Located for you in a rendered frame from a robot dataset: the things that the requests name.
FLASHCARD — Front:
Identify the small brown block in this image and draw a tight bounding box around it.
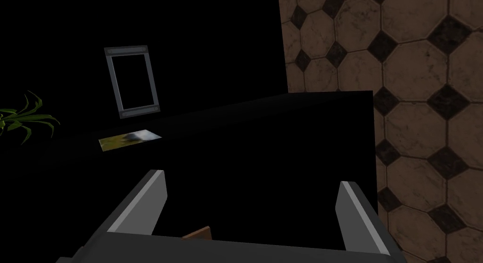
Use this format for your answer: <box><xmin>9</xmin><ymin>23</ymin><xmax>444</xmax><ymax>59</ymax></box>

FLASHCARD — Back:
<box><xmin>181</xmin><ymin>225</ymin><xmax>213</xmax><ymax>241</ymax></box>

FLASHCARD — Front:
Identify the flat green-grey picture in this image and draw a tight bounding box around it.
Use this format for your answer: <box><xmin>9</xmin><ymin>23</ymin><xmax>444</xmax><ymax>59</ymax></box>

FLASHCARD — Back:
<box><xmin>98</xmin><ymin>129</ymin><xmax>163</xmax><ymax>152</ymax></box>

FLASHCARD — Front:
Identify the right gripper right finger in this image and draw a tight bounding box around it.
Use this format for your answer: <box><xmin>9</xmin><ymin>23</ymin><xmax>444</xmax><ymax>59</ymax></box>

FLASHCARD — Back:
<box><xmin>335</xmin><ymin>181</ymin><xmax>391</xmax><ymax>256</ymax></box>

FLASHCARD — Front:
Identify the grey picture frame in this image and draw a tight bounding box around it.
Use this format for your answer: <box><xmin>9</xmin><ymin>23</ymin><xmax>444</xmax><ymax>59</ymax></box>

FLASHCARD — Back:
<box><xmin>103</xmin><ymin>45</ymin><xmax>161</xmax><ymax>120</ymax></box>

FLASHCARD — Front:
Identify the green plant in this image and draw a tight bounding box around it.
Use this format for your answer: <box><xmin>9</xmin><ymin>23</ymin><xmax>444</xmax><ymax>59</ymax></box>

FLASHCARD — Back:
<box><xmin>0</xmin><ymin>90</ymin><xmax>61</xmax><ymax>145</ymax></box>

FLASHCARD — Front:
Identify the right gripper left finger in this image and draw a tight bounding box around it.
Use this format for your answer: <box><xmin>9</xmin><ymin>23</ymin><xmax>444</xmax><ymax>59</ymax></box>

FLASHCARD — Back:
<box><xmin>107</xmin><ymin>169</ymin><xmax>168</xmax><ymax>236</ymax></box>

